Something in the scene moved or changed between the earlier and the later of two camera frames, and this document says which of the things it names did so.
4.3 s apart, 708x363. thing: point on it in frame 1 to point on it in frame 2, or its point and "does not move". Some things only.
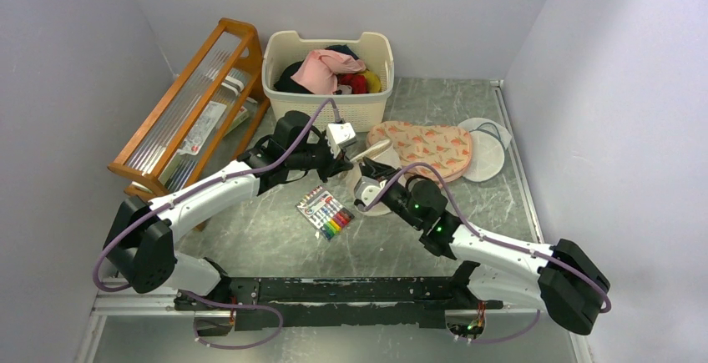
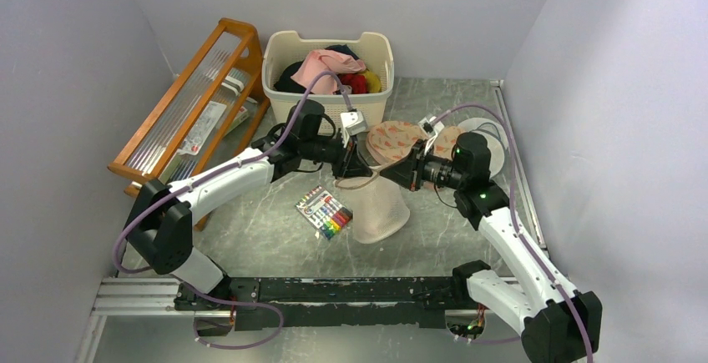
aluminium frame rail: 128,302 does not move
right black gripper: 377,170 to 409,170
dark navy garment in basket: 285,83 does not move
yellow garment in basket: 373,83 does not move
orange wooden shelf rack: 203,123 does not move
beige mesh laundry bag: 384,153 to 380,209
